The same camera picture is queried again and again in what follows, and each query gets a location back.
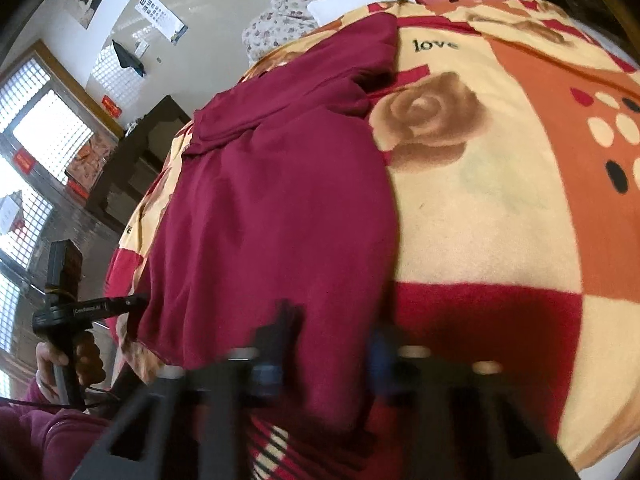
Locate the dark wooden table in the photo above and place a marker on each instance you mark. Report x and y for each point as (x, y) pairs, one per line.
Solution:
(150, 130)

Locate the red paper decoration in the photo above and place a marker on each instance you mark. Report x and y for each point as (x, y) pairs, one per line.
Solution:
(25, 161)
(111, 105)

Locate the floral quilt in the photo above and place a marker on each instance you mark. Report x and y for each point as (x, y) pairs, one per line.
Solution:
(280, 15)

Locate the dark hanging cloth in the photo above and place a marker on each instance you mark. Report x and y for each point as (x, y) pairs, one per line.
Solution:
(125, 57)

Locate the eye chart poster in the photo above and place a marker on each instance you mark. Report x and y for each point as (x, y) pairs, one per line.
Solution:
(160, 12)

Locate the printed orange and red blanket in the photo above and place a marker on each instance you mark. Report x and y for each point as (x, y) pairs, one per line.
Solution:
(500, 200)

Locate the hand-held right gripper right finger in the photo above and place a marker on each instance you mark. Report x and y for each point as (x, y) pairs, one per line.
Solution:
(382, 365)

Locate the person's left forearm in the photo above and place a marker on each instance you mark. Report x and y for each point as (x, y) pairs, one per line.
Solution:
(35, 440)

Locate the maroon fleece garment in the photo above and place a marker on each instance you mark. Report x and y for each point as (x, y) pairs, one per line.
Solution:
(260, 200)

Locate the wooden lattice window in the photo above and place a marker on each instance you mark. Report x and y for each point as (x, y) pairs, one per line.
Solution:
(50, 125)

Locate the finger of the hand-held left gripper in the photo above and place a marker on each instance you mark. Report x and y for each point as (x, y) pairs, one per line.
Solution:
(132, 302)

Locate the printed picture board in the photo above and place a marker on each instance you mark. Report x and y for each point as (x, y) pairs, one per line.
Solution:
(92, 157)

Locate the person's left hand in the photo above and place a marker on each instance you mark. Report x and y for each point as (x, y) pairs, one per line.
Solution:
(92, 360)

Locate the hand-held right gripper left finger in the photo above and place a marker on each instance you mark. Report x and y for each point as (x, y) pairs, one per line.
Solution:
(270, 370)

